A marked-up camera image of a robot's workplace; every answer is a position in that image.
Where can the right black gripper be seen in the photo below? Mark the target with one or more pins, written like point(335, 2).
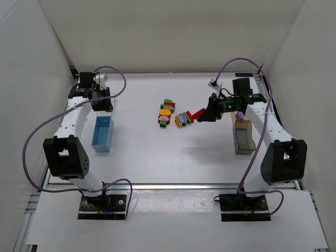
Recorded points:
point(215, 107)

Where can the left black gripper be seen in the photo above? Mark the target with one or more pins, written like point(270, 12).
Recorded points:
point(102, 104)

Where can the red lego brick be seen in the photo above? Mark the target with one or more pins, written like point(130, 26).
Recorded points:
point(198, 114)

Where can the yellow purple green lego stack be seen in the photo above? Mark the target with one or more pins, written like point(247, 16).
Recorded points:
point(183, 119)

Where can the purple lego piece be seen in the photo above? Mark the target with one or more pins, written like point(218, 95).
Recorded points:
point(239, 116)

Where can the yellow red flower lego stack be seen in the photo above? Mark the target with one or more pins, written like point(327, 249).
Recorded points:
point(164, 117)

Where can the red green top lego stack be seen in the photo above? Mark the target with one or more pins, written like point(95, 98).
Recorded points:
point(168, 104)

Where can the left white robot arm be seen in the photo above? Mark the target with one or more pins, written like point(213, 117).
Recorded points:
point(66, 157)

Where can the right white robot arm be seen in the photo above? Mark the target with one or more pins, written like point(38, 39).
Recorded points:
point(285, 157)

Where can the clear container with red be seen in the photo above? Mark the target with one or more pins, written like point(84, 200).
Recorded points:
point(114, 101)

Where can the blue container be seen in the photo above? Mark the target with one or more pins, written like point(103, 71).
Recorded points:
point(102, 135)

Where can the orange translucent container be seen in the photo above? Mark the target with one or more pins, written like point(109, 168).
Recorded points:
point(246, 124)

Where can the grey translucent container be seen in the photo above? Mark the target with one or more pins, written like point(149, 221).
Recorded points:
point(243, 140)

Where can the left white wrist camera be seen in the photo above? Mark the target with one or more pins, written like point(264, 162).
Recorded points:
point(101, 80)

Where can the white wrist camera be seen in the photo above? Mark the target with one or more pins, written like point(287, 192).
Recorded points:
point(101, 80)
point(215, 84)

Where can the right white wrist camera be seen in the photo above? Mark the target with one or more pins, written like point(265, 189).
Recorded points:
point(215, 84)

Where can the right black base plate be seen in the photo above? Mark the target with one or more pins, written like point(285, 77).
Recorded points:
point(240, 208)

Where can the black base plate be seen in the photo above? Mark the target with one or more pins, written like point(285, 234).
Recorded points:
point(111, 205)
point(240, 208)

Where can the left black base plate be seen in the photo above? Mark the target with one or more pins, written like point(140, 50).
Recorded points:
point(111, 205)

